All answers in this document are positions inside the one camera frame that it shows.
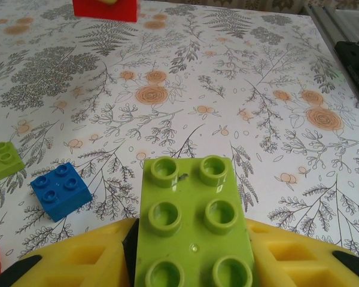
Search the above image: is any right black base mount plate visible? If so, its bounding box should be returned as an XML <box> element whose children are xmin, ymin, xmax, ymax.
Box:
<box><xmin>334</xmin><ymin>40</ymin><xmax>359</xmax><ymax>120</ymax></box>

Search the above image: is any lime green long lego brick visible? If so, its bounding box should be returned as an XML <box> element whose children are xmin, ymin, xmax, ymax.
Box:
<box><xmin>134</xmin><ymin>155</ymin><xmax>260</xmax><ymax>287</ymax></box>

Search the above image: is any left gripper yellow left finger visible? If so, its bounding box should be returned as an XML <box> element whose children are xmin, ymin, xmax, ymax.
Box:
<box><xmin>0</xmin><ymin>219</ymin><xmax>140</xmax><ymax>287</ymax></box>

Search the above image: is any floral printed table cover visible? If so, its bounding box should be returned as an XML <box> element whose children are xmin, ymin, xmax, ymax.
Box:
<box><xmin>0</xmin><ymin>0</ymin><xmax>359</xmax><ymax>287</ymax></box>

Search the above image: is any blue square lego brick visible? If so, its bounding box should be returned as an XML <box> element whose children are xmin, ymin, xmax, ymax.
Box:
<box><xmin>29</xmin><ymin>163</ymin><xmax>93</xmax><ymax>222</ymax></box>

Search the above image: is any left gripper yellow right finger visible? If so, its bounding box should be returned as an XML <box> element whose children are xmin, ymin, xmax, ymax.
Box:
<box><xmin>247</xmin><ymin>219</ymin><xmax>359</xmax><ymax>287</ymax></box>

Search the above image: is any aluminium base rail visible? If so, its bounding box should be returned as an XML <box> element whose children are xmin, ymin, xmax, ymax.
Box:
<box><xmin>299</xmin><ymin>0</ymin><xmax>359</xmax><ymax>48</ymax></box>

